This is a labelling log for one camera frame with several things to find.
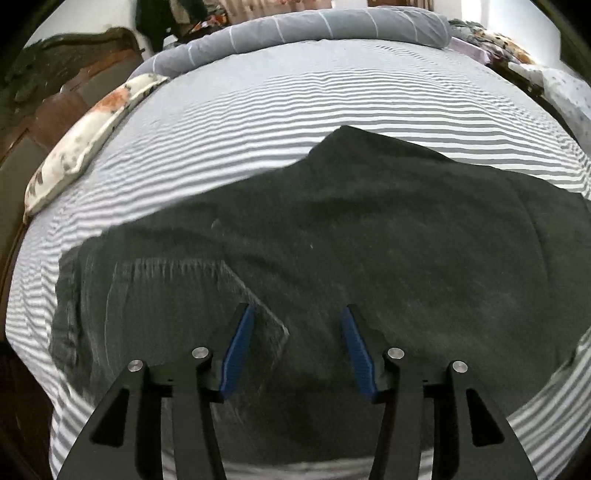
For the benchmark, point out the pile of clothes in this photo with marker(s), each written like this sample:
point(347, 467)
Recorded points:
point(489, 41)

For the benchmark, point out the dark wooden headboard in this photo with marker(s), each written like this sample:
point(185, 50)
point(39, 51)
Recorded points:
point(41, 92)

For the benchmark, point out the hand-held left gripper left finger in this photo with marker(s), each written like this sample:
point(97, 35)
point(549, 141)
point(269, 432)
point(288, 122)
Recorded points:
point(238, 355)

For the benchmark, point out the striped bed sheet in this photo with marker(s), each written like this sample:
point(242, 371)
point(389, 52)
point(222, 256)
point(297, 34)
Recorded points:
point(277, 120)

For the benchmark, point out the black denim pants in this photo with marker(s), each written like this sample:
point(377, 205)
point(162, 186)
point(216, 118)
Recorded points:
point(323, 314)

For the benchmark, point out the grey checked rolled duvet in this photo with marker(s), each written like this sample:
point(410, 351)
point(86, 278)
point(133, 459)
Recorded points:
point(300, 32)

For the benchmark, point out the hanging dark clothes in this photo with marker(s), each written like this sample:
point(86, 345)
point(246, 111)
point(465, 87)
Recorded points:
point(161, 18)

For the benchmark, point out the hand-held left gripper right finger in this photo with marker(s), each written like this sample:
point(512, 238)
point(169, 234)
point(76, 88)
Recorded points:
point(358, 355)

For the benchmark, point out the floral pillow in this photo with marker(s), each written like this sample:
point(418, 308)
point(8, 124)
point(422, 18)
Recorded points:
point(87, 138)

